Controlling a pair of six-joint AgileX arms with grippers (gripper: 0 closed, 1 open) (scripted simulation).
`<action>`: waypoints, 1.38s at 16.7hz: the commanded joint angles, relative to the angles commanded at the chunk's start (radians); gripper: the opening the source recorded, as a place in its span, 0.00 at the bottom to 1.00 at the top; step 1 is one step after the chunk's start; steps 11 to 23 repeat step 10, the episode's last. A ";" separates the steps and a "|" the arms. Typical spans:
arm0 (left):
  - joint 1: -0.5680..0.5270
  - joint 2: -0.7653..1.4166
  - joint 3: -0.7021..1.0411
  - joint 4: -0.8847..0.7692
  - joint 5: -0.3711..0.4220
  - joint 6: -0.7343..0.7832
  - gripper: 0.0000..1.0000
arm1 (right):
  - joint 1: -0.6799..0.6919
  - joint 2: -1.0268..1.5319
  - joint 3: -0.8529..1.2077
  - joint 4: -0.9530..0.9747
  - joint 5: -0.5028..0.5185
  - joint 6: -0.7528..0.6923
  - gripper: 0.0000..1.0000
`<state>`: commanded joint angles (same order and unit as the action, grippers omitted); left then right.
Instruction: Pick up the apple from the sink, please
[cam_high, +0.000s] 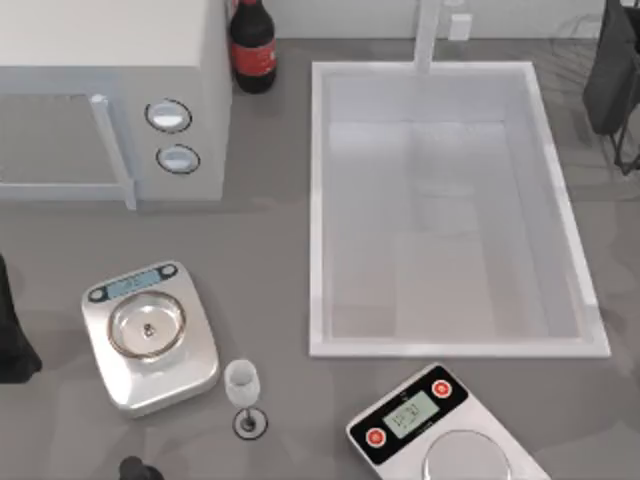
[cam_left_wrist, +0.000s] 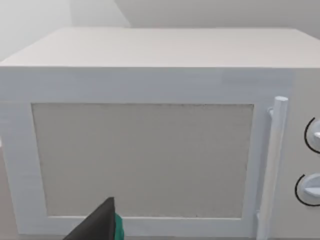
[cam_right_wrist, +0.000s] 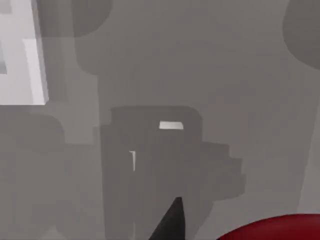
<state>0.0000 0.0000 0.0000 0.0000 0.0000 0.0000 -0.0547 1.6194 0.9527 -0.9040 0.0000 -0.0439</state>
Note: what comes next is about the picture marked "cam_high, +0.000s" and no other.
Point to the white sink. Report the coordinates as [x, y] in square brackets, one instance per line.
[440, 220]

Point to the round microwave knob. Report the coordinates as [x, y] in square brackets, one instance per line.
[177, 159]
[168, 115]

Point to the clear wine glass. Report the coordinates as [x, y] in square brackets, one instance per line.
[242, 387]

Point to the silver scale with round pan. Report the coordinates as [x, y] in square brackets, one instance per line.
[150, 340]

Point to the dark bottle with red label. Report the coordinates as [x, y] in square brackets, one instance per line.
[253, 47]

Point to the black and silver kitchen scale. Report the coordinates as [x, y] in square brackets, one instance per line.
[440, 425]

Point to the tall white tap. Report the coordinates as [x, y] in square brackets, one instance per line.
[426, 35]

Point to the black round-topped object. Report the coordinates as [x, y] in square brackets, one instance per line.
[137, 469]

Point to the pale microwave oven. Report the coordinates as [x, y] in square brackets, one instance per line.
[60, 95]

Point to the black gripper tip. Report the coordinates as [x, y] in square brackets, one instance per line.
[12, 330]

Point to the black chair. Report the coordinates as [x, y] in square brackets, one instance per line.
[612, 75]

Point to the white wall socket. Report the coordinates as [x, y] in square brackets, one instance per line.
[459, 26]

